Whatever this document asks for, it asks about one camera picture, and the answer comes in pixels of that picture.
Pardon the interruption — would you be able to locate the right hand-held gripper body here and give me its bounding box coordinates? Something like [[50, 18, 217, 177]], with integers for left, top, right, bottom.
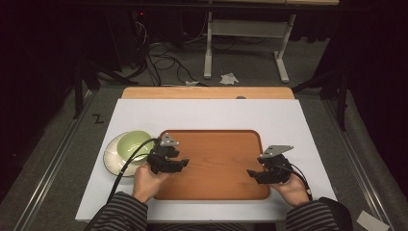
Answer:
[[257, 144, 294, 185]]

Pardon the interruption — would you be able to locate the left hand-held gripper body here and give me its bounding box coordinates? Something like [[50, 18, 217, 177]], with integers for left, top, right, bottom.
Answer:
[[145, 133, 181, 176]]

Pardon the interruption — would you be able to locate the person's left hand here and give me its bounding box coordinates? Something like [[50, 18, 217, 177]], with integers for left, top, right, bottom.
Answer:
[[132, 163, 171, 205]]

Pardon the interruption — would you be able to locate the person's right hand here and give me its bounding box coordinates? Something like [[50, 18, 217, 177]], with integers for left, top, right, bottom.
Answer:
[[268, 172, 312, 207]]

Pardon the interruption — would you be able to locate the green bowl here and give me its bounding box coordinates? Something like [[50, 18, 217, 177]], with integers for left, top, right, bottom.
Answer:
[[115, 129, 156, 163]]

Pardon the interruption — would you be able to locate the brown wooden tray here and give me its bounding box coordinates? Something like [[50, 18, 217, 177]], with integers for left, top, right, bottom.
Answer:
[[154, 129, 271, 201]]

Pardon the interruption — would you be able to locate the white ribbed plate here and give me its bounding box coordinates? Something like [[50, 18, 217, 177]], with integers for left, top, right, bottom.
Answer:
[[102, 131, 152, 178]]

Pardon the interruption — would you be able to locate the white table board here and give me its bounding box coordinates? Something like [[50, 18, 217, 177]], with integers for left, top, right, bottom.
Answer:
[[74, 98, 338, 223]]

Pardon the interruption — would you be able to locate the wooden table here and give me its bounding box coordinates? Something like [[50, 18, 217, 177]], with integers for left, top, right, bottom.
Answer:
[[120, 86, 295, 100]]

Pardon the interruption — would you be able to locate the large crumpled white paper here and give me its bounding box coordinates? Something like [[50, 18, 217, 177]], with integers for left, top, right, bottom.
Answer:
[[219, 72, 240, 86]]

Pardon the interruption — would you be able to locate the black metal stand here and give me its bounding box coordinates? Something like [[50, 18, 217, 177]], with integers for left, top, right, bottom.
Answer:
[[72, 59, 140, 120], [291, 67, 350, 132]]

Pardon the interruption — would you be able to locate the flat white paper sheet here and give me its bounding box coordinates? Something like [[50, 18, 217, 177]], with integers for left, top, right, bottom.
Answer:
[[355, 210, 391, 231]]

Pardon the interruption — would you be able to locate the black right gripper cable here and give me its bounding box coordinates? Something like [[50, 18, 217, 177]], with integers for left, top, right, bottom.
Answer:
[[280, 163, 314, 202]]

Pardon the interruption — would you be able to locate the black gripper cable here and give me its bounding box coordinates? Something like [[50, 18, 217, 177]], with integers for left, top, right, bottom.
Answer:
[[280, 163, 314, 202], [106, 137, 161, 204]]

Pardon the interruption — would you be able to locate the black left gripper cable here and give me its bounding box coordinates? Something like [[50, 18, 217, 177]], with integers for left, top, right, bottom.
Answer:
[[106, 137, 161, 204]]

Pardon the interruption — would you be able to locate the metal floor rail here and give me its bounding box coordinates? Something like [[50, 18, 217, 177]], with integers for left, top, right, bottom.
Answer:
[[13, 90, 98, 231], [321, 98, 396, 231]]

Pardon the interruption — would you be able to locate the tangle of black floor cables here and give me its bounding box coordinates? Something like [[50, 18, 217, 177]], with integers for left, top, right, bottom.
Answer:
[[127, 13, 210, 88]]

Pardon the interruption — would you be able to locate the white metal desk frame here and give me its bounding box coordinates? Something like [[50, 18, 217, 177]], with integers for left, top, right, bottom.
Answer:
[[203, 0, 341, 85]]

